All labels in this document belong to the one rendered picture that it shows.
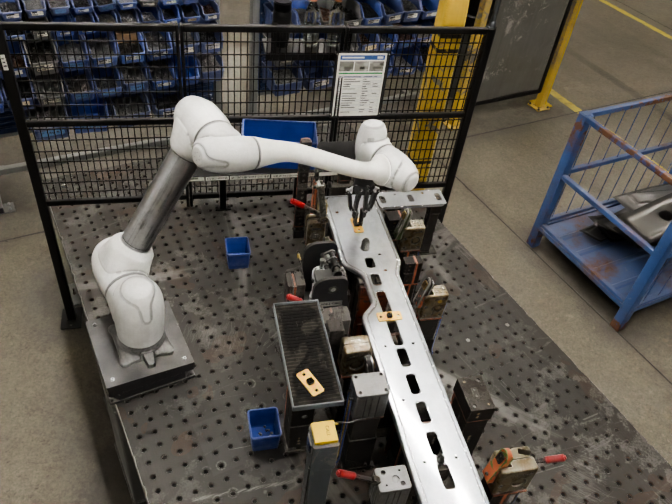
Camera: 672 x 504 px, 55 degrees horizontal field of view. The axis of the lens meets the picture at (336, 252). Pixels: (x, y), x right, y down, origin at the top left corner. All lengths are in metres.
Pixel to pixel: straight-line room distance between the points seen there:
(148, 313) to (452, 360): 1.12
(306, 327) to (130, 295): 0.58
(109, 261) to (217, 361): 0.52
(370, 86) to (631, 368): 2.06
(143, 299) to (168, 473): 0.54
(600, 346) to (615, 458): 1.42
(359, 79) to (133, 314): 1.34
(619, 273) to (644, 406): 0.82
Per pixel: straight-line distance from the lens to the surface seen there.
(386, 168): 2.09
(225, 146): 1.90
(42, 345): 3.48
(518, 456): 1.90
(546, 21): 5.38
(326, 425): 1.70
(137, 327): 2.16
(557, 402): 2.53
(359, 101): 2.82
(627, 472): 2.48
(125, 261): 2.23
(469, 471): 1.90
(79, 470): 3.04
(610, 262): 4.12
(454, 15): 2.81
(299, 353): 1.83
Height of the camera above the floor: 2.59
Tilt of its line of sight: 42 degrees down
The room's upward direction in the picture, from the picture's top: 8 degrees clockwise
